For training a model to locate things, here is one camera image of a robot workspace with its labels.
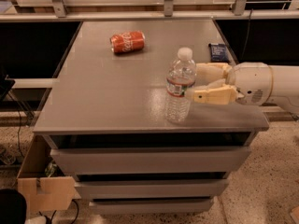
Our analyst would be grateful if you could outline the red coke can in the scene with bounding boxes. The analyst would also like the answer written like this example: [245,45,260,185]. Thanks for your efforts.
[110,31,145,54]

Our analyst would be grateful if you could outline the clear plastic water bottle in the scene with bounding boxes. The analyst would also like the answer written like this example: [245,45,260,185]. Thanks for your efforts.
[165,47,196,122]

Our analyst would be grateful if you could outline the metal shelf frame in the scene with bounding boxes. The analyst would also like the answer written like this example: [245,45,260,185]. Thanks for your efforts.
[1,0,299,22]

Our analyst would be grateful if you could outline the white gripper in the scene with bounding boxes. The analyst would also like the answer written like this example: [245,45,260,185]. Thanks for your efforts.
[185,63,273,105]

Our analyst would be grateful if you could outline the grey drawer cabinet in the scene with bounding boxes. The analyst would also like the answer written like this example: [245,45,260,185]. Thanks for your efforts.
[34,20,268,214]

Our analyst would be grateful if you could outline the black round object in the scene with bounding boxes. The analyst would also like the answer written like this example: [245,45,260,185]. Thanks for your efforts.
[0,189,27,224]

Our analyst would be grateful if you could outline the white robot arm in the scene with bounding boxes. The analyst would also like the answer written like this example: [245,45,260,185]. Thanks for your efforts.
[185,63,299,115]

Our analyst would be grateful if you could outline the black cable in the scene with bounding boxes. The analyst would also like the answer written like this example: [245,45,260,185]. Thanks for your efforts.
[6,91,36,161]

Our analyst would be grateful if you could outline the dark blue snack bar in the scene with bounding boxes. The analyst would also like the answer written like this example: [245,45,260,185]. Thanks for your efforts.
[208,43,230,63]

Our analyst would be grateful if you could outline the brown cardboard box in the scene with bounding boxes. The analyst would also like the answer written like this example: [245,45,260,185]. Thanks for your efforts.
[17,136,79,213]

